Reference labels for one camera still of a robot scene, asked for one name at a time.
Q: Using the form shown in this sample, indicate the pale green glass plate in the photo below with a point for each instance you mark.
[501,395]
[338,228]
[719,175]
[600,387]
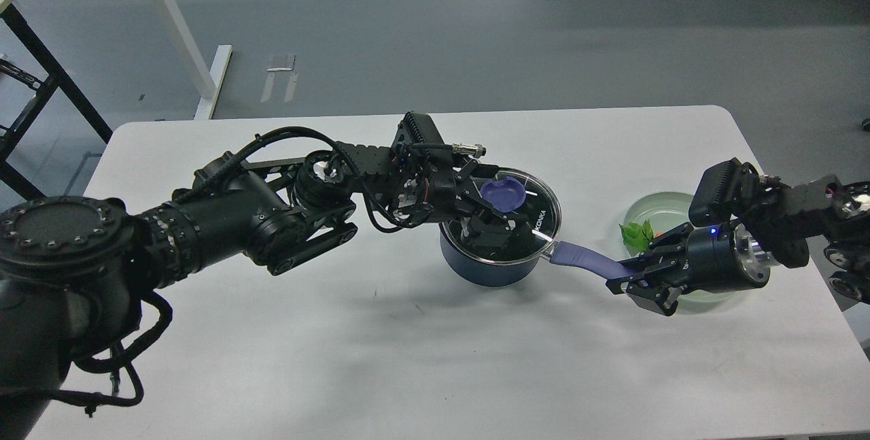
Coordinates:
[663,211]

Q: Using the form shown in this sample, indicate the glass lid purple knob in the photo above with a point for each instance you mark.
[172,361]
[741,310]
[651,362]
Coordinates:
[511,191]

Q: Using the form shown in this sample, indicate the dark blue saucepan purple handle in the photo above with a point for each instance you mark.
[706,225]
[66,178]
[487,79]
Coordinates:
[562,253]

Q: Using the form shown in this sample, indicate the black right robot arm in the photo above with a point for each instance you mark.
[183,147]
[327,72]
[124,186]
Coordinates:
[742,223]

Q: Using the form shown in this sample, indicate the orange toy carrot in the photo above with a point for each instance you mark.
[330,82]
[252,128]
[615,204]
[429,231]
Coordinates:
[638,236]

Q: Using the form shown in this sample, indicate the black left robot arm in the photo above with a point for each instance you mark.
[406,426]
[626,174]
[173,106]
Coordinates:
[80,276]

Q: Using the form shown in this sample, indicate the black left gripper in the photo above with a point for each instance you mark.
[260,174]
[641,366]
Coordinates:
[441,184]

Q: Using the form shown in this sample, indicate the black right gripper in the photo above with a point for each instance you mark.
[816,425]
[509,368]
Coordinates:
[722,258]

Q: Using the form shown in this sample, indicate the black metal rack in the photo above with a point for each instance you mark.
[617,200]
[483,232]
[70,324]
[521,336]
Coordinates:
[57,80]

